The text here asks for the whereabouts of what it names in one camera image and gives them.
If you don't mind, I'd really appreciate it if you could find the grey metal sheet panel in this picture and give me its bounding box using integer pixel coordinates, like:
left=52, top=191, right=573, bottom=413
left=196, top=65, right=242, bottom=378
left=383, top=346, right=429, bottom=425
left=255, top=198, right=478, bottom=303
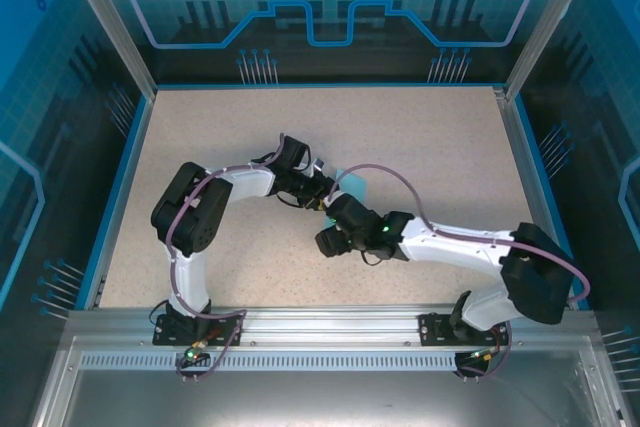
left=29, top=336, right=632, bottom=427

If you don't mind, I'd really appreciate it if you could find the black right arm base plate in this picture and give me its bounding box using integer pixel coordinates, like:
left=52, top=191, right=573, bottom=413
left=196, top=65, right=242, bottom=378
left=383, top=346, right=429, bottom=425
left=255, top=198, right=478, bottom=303
left=418, top=311, right=507, bottom=347

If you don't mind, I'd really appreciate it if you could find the blue table edge trim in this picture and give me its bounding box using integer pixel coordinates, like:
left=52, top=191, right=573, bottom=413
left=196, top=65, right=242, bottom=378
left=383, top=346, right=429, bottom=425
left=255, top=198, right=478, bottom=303
left=513, top=94, right=591, bottom=311
left=74, top=94, right=154, bottom=311

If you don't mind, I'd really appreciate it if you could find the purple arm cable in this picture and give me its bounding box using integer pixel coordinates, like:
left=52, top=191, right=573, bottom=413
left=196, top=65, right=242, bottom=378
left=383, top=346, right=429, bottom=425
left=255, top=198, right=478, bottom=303
left=164, top=132, right=287, bottom=383
left=327, top=163, right=592, bottom=383

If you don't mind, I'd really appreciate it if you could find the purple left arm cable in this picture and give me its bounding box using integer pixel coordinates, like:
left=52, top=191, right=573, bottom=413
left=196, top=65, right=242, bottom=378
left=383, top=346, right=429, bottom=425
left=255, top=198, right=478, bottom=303
left=164, top=132, right=287, bottom=383

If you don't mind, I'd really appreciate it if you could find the aluminium frame post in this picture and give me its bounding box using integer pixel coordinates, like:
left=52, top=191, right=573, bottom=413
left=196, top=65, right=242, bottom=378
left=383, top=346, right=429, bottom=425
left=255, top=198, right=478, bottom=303
left=55, top=0, right=159, bottom=99
left=502, top=0, right=590, bottom=101

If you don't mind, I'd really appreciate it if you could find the aluminium frame rail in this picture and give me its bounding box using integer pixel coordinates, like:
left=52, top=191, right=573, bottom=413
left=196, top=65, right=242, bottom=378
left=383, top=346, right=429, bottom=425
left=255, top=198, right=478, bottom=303
left=64, top=302, right=601, bottom=348

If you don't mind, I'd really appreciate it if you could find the small connector with green light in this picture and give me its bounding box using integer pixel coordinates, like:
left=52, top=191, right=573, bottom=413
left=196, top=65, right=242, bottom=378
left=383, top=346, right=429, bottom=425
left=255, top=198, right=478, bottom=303
left=180, top=339, right=209, bottom=364
left=467, top=345, right=502, bottom=363

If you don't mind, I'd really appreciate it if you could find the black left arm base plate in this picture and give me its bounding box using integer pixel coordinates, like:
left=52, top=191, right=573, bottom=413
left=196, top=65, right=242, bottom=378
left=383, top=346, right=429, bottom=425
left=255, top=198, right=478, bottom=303
left=153, top=313, right=245, bottom=347

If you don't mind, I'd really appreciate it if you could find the teal paper sheet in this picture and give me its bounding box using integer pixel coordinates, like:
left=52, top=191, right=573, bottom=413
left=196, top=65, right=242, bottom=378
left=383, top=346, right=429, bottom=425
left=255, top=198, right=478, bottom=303
left=333, top=169, right=370, bottom=204

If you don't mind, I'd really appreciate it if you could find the slotted aluminium cable duct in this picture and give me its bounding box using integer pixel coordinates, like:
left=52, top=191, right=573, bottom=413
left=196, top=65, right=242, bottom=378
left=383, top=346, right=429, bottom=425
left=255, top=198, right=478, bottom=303
left=79, top=352, right=584, bottom=373

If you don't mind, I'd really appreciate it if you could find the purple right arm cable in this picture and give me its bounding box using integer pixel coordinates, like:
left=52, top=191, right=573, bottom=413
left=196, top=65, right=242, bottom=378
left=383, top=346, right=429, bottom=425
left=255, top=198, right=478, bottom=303
left=327, top=163, right=592, bottom=383

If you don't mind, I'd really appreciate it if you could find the aluminium side rail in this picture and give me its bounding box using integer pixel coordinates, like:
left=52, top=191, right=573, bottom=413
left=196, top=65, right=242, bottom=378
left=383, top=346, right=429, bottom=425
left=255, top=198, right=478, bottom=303
left=492, top=86, right=574, bottom=308

